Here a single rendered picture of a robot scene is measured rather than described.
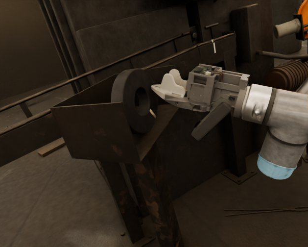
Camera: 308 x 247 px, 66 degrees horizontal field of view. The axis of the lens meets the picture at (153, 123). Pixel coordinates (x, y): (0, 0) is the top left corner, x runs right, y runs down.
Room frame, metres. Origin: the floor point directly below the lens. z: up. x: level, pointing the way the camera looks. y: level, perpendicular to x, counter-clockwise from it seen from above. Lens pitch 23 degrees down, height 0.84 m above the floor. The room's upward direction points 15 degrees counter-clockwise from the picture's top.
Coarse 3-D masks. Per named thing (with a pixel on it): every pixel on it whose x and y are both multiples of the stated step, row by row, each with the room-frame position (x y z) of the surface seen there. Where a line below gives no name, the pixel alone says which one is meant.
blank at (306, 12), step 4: (304, 0) 1.03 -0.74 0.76; (304, 4) 1.01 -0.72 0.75; (300, 8) 1.03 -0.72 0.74; (304, 8) 1.01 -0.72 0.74; (300, 12) 1.02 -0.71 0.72; (304, 12) 1.01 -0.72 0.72; (304, 16) 1.01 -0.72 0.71; (304, 20) 1.01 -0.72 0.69; (304, 24) 1.01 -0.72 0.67; (304, 28) 1.01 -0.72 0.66
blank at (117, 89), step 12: (132, 72) 0.53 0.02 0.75; (144, 72) 0.57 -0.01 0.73; (120, 84) 0.50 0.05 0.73; (132, 84) 0.52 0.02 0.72; (144, 84) 0.56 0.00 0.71; (120, 96) 0.48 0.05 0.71; (132, 96) 0.51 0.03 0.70; (144, 96) 0.57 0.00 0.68; (156, 96) 0.60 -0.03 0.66; (132, 108) 0.50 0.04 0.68; (144, 108) 0.56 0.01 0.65; (156, 108) 0.58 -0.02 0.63; (132, 120) 0.49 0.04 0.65; (144, 120) 0.53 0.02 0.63; (132, 132) 0.50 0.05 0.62; (144, 132) 0.51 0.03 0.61
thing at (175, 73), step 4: (172, 72) 0.54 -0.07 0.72; (176, 72) 0.54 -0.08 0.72; (176, 76) 0.54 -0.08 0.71; (180, 76) 0.54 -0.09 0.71; (176, 80) 0.54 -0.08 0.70; (180, 80) 0.54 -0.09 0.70; (184, 80) 0.53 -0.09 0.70; (160, 84) 0.56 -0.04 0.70; (180, 84) 0.54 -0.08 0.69; (184, 84) 0.53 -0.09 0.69; (184, 96) 0.52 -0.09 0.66
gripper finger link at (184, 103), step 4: (168, 96) 0.50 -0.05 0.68; (172, 96) 0.50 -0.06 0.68; (168, 100) 0.50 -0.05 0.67; (172, 100) 0.49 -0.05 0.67; (176, 100) 0.48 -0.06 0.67; (180, 100) 0.48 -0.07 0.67; (184, 100) 0.48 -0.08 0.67; (188, 100) 0.48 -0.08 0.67; (172, 104) 0.49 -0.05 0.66; (176, 104) 0.48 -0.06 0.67; (180, 104) 0.47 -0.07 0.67; (184, 104) 0.47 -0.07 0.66; (188, 104) 0.47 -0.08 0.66; (192, 104) 0.47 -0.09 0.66; (188, 108) 0.47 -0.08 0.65; (192, 108) 0.46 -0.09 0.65
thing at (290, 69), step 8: (288, 64) 0.98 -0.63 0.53; (296, 64) 0.97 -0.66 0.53; (304, 64) 0.97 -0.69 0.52; (272, 72) 0.98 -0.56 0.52; (280, 72) 0.95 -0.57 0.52; (288, 72) 0.93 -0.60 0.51; (296, 72) 0.93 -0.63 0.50; (304, 72) 0.95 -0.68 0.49; (272, 80) 0.97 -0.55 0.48; (280, 80) 0.94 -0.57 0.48; (288, 80) 0.92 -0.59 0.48; (296, 80) 0.92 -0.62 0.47; (304, 80) 0.95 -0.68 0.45; (272, 88) 0.98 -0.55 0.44; (280, 88) 0.94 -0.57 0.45; (288, 88) 0.92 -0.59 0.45; (296, 88) 0.95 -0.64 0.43; (296, 168) 0.94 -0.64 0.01
